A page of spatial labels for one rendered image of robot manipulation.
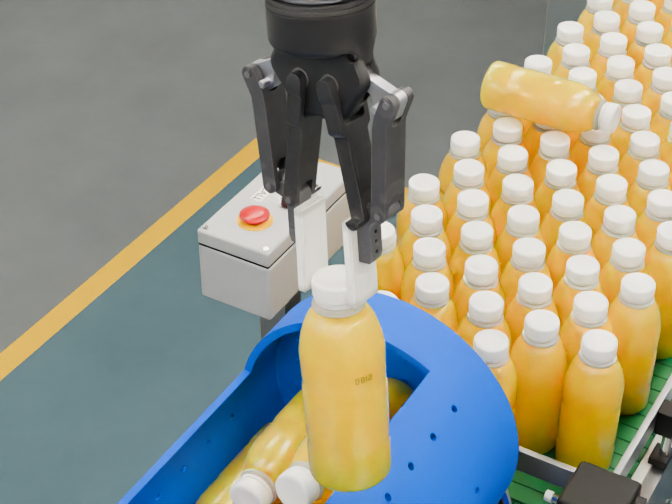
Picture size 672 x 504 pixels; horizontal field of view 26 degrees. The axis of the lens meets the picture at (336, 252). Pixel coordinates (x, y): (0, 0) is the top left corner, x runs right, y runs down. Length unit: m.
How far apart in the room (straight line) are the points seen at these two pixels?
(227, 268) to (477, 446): 0.49
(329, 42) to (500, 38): 3.48
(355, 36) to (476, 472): 0.53
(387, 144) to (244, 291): 0.77
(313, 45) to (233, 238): 0.76
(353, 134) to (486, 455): 0.46
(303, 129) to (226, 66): 3.25
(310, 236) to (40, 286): 2.43
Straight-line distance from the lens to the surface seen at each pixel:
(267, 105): 1.05
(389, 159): 1.00
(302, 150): 1.04
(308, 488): 1.33
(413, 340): 1.36
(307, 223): 1.07
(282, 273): 1.73
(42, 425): 3.11
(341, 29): 0.97
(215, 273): 1.75
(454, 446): 1.34
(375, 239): 1.04
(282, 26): 0.98
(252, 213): 1.72
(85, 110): 4.12
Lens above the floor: 2.11
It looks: 37 degrees down
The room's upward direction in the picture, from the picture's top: straight up
